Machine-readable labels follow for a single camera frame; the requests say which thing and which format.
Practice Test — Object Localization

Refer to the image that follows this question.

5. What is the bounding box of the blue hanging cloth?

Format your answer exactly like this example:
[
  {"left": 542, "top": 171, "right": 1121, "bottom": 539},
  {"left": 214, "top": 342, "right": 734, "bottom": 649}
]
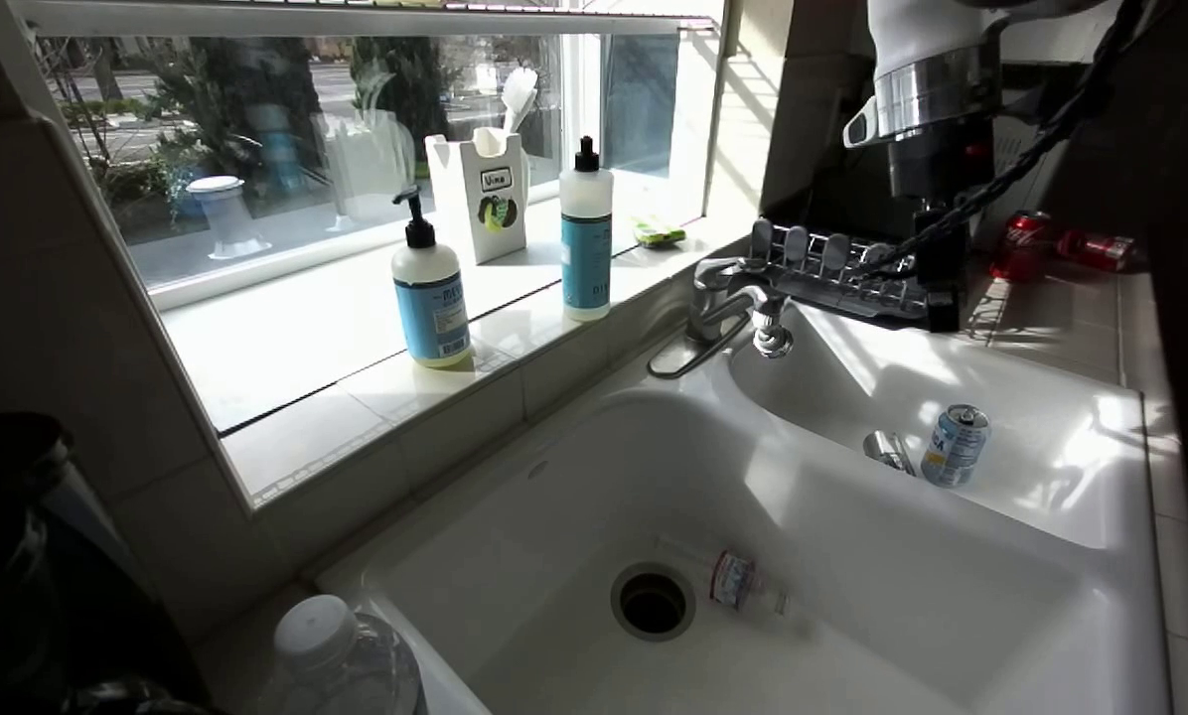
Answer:
[{"left": 601, "top": 33, "right": 684, "bottom": 180}]

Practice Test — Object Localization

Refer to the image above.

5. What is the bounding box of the metal utensil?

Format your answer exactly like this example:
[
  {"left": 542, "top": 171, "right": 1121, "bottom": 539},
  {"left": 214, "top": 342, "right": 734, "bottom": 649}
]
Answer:
[{"left": 863, "top": 426, "right": 923, "bottom": 478}]

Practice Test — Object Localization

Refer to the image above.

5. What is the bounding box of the white framed window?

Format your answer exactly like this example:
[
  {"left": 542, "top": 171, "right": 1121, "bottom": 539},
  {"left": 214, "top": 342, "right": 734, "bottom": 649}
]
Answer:
[{"left": 9, "top": 0, "right": 731, "bottom": 318}]

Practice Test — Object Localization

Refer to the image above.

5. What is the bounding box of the dish soap bottle blue label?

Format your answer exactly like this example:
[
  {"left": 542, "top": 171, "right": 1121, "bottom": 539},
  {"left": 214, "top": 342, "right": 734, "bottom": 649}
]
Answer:
[{"left": 556, "top": 131, "right": 617, "bottom": 318}]

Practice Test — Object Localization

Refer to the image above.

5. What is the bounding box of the black braided cable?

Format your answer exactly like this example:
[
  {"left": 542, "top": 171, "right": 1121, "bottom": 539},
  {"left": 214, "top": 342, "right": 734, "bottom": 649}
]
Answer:
[{"left": 863, "top": 0, "right": 1161, "bottom": 274}]

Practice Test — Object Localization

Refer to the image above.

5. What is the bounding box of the black rack with clips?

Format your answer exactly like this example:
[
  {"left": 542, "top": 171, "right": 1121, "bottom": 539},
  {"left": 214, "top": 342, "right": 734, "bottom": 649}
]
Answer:
[{"left": 734, "top": 215, "right": 960, "bottom": 334}]

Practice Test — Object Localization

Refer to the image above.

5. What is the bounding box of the red metal object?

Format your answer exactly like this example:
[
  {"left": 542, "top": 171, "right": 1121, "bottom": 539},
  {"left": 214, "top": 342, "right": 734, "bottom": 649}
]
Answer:
[{"left": 999, "top": 208, "right": 1140, "bottom": 285}]

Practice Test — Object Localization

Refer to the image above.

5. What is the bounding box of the white double sink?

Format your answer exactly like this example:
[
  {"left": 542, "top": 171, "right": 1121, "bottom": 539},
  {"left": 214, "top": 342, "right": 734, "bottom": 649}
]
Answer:
[{"left": 311, "top": 294, "right": 1172, "bottom": 715}]

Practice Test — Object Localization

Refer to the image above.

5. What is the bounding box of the chrome sink faucet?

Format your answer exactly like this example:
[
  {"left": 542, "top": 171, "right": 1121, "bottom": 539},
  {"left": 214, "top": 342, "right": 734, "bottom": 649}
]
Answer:
[{"left": 642, "top": 253, "right": 798, "bottom": 385}]

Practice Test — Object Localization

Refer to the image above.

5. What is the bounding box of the round metal sink drain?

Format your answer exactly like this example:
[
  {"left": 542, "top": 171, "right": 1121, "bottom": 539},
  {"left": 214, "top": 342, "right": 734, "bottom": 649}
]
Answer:
[{"left": 607, "top": 560, "right": 700, "bottom": 644}]

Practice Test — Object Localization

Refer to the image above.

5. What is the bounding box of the small clear plastic water bottle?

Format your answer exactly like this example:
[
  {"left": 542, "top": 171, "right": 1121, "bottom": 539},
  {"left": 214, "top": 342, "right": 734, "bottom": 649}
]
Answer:
[{"left": 703, "top": 546, "right": 791, "bottom": 624}]

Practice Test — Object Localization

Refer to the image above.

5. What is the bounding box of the white brush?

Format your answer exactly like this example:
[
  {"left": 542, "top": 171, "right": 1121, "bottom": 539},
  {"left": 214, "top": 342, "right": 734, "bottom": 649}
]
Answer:
[{"left": 468, "top": 64, "right": 542, "bottom": 162}]

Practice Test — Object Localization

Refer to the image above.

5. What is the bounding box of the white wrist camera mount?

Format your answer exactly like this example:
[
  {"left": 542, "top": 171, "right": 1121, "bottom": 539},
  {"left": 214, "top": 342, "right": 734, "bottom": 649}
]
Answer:
[{"left": 839, "top": 86, "right": 917, "bottom": 150}]

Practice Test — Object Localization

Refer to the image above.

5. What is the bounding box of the pump soap bottle blue label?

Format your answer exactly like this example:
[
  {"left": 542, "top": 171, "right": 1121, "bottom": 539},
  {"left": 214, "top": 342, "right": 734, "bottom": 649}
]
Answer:
[{"left": 389, "top": 187, "right": 478, "bottom": 375}]

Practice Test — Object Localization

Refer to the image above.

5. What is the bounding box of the white cardboard carton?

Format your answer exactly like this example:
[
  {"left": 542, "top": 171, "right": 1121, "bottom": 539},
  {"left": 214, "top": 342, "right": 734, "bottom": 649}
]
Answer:
[{"left": 422, "top": 124, "right": 532, "bottom": 266}]

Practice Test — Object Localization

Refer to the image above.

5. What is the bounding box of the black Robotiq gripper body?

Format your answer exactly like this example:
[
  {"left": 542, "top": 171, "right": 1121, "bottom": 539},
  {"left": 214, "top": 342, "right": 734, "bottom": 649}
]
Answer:
[{"left": 882, "top": 124, "right": 986, "bottom": 290}]

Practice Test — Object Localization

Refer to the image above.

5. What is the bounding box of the white pedestal planter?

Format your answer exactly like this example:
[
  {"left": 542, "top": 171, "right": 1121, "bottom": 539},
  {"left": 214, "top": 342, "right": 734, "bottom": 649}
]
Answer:
[{"left": 182, "top": 171, "right": 275, "bottom": 261}]

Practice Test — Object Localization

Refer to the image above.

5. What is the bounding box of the large clear bottle white cap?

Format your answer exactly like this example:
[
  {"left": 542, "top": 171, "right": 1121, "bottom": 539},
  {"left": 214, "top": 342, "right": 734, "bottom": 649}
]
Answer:
[{"left": 263, "top": 588, "right": 429, "bottom": 715}]

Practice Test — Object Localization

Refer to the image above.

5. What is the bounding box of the small green object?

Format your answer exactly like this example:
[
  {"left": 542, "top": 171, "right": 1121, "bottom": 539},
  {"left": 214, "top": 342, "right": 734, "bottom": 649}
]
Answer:
[{"left": 634, "top": 224, "right": 689, "bottom": 253}]

